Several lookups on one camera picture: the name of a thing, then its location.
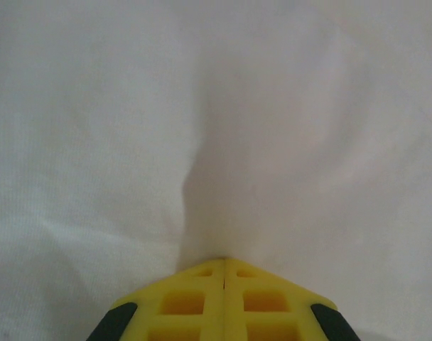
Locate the white t-shirt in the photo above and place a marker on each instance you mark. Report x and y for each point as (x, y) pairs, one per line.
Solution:
(216, 124)

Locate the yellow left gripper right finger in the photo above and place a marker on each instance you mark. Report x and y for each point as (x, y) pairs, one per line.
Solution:
(269, 305)

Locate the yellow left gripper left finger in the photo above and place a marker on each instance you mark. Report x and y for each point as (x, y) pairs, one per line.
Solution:
(187, 305)

